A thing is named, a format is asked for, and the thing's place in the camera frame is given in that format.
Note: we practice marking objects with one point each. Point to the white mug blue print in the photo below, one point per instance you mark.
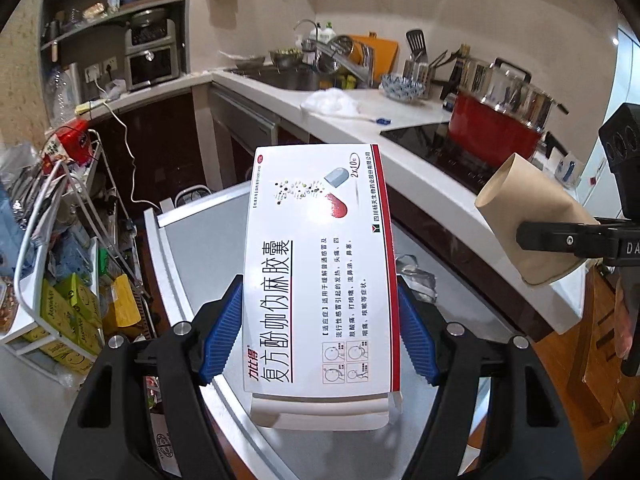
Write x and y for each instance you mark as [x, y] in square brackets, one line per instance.
[569, 170]

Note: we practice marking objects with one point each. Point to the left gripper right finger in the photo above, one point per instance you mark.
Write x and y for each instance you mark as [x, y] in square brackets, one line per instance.
[496, 413]

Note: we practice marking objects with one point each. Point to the blue patterned bowl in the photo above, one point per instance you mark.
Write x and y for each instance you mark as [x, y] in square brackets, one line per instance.
[400, 88]

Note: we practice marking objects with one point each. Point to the red instant noodle cup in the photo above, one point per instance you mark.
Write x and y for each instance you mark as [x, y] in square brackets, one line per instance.
[70, 141]

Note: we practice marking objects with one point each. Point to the red cooking pot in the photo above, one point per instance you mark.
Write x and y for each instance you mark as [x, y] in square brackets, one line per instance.
[488, 135]

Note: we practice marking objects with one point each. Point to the white medicine box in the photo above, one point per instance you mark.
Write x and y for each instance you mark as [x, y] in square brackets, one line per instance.
[320, 327]

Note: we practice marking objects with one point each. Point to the steel kitchen sink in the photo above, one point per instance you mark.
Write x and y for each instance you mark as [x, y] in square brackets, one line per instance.
[300, 78]

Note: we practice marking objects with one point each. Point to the yellow green tea boxes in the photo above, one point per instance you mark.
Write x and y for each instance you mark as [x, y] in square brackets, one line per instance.
[73, 311]

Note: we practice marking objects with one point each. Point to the large silver foil wrapper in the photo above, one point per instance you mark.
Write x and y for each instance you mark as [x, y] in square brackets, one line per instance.
[421, 282]

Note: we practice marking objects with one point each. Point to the steel utensil holder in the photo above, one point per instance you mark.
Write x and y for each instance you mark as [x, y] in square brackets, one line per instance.
[422, 73]

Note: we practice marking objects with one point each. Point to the large clear water bottle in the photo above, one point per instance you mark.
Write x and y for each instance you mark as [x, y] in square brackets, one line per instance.
[60, 97]

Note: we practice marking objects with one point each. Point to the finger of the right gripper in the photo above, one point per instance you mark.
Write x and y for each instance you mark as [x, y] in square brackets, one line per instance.
[588, 241]

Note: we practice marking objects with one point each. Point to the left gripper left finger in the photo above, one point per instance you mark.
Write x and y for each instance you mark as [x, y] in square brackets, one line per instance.
[108, 433]

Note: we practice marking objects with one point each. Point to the chrome kitchen faucet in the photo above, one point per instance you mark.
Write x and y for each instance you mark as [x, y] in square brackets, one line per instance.
[341, 52]

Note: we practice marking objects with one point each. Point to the orange cutting board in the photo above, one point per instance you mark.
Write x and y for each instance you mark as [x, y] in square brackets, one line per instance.
[385, 51]

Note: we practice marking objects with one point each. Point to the grey wall shelf unit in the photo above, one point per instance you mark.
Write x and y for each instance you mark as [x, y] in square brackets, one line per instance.
[91, 34]

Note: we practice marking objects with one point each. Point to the black slotted spatula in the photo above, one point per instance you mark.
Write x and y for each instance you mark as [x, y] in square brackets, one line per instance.
[417, 45]

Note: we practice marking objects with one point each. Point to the brown paper cup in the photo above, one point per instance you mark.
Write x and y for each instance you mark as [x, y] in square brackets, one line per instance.
[524, 208]

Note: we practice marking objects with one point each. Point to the white rolling wire cart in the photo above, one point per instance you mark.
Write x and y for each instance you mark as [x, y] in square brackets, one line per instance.
[57, 219]

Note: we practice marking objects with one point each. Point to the white cloth on counter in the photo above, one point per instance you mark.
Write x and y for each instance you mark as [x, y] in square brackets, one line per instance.
[331, 102]

